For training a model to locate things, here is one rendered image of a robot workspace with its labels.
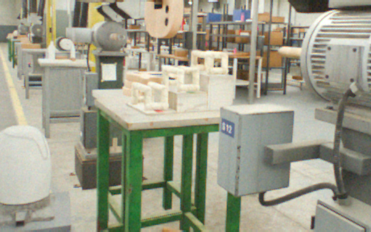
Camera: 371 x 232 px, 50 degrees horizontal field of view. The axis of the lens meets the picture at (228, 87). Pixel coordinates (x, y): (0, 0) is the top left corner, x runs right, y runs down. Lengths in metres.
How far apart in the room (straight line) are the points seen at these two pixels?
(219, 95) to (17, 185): 0.98
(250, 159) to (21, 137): 0.73
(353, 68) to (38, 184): 0.99
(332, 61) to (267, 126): 0.21
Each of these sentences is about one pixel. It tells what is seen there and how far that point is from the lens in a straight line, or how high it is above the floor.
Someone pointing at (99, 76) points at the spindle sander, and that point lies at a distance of 3.48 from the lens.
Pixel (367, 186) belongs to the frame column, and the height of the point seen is 0.97.
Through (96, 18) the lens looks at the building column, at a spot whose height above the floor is 1.55.
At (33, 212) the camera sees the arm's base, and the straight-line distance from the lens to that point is 1.41.
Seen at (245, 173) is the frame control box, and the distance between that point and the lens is 0.94.
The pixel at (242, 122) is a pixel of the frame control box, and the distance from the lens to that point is 0.90.
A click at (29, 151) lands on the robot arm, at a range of 1.35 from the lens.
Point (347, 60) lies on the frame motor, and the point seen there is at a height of 1.25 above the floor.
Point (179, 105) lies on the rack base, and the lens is 1.84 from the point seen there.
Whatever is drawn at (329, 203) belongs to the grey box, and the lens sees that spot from 0.95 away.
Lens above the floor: 1.29
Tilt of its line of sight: 7 degrees down
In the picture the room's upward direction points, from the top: 3 degrees clockwise
